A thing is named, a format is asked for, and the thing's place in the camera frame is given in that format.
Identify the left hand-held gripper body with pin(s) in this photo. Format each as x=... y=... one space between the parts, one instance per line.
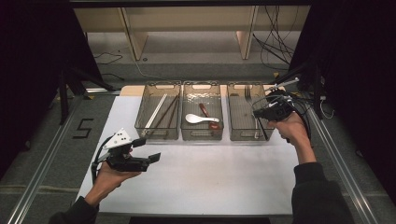
x=127 y=163

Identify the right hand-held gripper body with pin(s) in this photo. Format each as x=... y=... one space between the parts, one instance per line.
x=280 y=109

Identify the smoky clear plastic bin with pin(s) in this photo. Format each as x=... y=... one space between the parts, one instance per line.
x=191 y=99
x=236 y=115
x=146 y=105

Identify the white chopstick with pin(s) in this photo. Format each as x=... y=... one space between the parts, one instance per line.
x=157 y=110

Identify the white ceramic spoon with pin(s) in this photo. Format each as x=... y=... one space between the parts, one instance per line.
x=192 y=118

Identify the brown wooden spoon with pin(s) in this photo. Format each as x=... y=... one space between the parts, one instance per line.
x=204 y=109

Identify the person's left hand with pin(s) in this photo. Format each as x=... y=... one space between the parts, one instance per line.
x=110 y=182

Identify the person's right hand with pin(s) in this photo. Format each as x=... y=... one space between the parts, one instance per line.
x=294 y=130

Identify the black metal stand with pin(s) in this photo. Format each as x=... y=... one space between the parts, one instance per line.
x=317 y=93
x=63 y=99

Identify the black curtain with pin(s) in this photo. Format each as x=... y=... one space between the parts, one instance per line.
x=358 y=62
x=28 y=62

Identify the beige wooden shelf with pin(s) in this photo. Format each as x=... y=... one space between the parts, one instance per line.
x=186 y=18

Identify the short aluminium floor rail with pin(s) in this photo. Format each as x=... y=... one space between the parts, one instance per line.
x=102 y=90

